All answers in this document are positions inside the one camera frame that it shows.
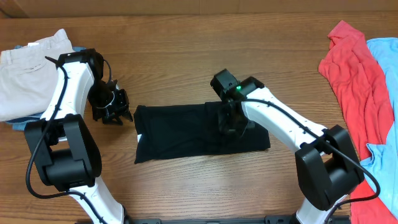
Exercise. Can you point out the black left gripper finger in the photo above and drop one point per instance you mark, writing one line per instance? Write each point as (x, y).
(127, 115)
(113, 121)

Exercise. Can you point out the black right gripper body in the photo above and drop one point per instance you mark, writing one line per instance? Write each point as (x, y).
(234, 124)

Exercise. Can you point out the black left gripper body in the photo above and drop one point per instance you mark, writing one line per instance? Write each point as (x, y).
(106, 103)

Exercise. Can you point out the black t-shirt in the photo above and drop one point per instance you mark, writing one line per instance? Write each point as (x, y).
(170, 132)

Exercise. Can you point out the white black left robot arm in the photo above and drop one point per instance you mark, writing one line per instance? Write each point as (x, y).
(65, 160)

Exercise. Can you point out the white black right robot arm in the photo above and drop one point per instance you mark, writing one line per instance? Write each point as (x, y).
(326, 160)

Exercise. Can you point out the beige folded pants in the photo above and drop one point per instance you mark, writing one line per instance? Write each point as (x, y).
(25, 81)

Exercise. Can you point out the blue folded jeans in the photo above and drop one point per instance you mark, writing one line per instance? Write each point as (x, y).
(21, 123)

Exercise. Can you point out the red shirt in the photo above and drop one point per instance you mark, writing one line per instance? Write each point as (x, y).
(359, 84)

